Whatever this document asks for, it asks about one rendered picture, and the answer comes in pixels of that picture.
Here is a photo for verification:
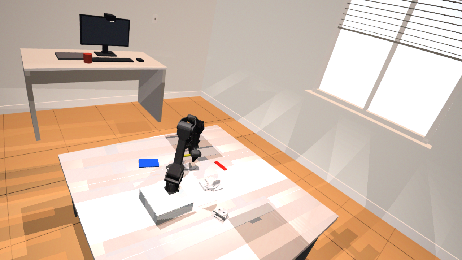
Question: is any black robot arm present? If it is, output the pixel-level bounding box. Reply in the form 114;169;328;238
164;114;204;195

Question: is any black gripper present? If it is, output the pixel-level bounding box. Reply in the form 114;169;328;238
188;137;201;162

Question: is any blue flat rectangular plate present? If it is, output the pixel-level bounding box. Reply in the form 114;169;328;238
139;159;159;168

